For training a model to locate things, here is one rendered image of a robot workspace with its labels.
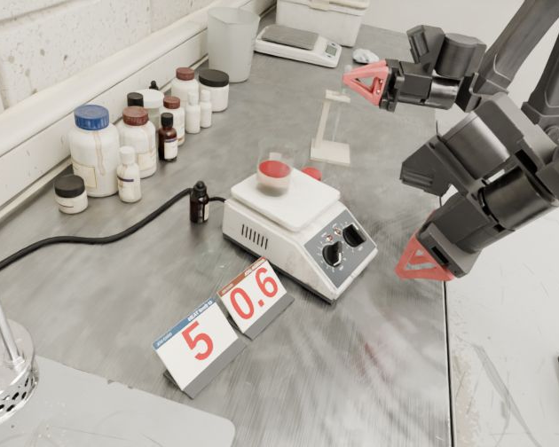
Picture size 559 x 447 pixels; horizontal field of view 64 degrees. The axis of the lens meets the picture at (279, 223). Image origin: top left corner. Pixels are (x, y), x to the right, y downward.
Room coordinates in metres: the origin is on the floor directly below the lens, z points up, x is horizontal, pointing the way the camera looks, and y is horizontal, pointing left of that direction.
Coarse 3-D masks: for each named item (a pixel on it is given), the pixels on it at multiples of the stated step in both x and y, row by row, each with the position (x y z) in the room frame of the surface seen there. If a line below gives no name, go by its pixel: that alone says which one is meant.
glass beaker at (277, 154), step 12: (264, 144) 0.54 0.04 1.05; (276, 144) 0.55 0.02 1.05; (288, 144) 0.55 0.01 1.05; (264, 156) 0.51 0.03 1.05; (276, 156) 0.50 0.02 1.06; (288, 156) 0.54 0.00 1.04; (264, 168) 0.51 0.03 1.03; (276, 168) 0.50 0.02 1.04; (288, 168) 0.51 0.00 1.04; (264, 180) 0.50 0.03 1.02; (276, 180) 0.50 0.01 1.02; (288, 180) 0.51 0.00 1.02; (264, 192) 0.50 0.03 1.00; (276, 192) 0.50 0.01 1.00
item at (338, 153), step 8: (328, 96) 0.81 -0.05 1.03; (336, 96) 0.82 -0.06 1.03; (344, 96) 0.82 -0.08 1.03; (328, 104) 0.82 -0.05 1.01; (320, 120) 0.82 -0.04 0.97; (320, 128) 0.82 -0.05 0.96; (320, 136) 0.82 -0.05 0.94; (312, 144) 0.84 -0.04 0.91; (320, 144) 0.82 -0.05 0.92; (328, 144) 0.85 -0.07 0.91; (336, 144) 0.86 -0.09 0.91; (344, 144) 0.87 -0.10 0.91; (328, 152) 0.82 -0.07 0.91; (336, 152) 0.82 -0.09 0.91; (344, 152) 0.83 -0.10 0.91; (328, 160) 0.79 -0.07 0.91; (336, 160) 0.79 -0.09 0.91; (344, 160) 0.80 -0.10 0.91
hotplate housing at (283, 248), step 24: (240, 216) 0.49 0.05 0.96; (264, 216) 0.49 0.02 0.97; (240, 240) 0.49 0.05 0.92; (264, 240) 0.47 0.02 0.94; (288, 240) 0.45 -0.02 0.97; (288, 264) 0.45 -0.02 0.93; (312, 264) 0.43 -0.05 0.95; (360, 264) 0.48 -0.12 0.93; (312, 288) 0.43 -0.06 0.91; (336, 288) 0.42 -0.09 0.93
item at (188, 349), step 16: (208, 320) 0.33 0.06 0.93; (176, 336) 0.29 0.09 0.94; (192, 336) 0.30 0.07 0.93; (208, 336) 0.31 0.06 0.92; (224, 336) 0.32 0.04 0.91; (176, 352) 0.28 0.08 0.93; (192, 352) 0.29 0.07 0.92; (208, 352) 0.30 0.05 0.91; (176, 368) 0.27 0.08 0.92; (192, 368) 0.28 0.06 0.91
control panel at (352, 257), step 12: (336, 216) 0.52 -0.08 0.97; (348, 216) 0.54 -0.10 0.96; (324, 228) 0.49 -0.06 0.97; (336, 228) 0.50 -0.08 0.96; (360, 228) 0.53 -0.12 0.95; (312, 240) 0.46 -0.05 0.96; (324, 240) 0.47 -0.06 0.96; (336, 240) 0.48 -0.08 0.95; (312, 252) 0.45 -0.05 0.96; (348, 252) 0.48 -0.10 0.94; (360, 252) 0.49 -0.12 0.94; (324, 264) 0.44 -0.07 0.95; (348, 264) 0.46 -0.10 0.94; (336, 276) 0.43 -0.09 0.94; (348, 276) 0.44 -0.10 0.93
